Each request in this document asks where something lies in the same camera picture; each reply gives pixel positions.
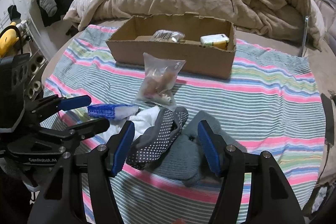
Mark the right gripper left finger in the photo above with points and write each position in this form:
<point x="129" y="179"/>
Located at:
<point x="61" y="199"/>

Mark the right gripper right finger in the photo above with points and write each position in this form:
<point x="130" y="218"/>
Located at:
<point x="271" y="199"/>

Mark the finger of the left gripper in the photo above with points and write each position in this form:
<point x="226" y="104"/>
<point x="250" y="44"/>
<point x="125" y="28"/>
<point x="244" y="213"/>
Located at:
<point x="74" y="134"/>
<point x="53" y="104"/>

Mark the blue white tissue pack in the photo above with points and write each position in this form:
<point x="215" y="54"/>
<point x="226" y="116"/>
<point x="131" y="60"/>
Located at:
<point x="114" y="112"/>

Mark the white sock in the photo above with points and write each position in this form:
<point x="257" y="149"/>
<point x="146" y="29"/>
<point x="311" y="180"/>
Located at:
<point x="142" y="121"/>

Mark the grey polka dot sock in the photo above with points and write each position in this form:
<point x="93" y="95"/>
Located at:
<point x="156" y="140"/>

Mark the clear bag of snacks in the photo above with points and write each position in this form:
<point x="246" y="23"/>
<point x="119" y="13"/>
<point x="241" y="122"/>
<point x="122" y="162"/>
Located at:
<point x="160" y="78"/>

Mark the grey knitted gloves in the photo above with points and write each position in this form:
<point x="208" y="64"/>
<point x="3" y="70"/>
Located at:
<point x="185" y="160"/>

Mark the cotton swab pack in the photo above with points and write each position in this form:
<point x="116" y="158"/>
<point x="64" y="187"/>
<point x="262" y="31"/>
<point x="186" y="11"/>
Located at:
<point x="167" y="36"/>

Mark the striped pastel towel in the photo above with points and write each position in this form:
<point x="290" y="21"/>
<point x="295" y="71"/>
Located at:
<point x="270" y="103"/>

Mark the black smartphone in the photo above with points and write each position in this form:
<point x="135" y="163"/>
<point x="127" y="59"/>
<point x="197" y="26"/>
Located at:
<point x="329" y="115"/>

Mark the open cardboard box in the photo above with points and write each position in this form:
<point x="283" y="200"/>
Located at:
<point x="132" y="40"/>

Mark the metal phone stand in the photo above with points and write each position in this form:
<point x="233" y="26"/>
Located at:
<point x="304" y="38"/>

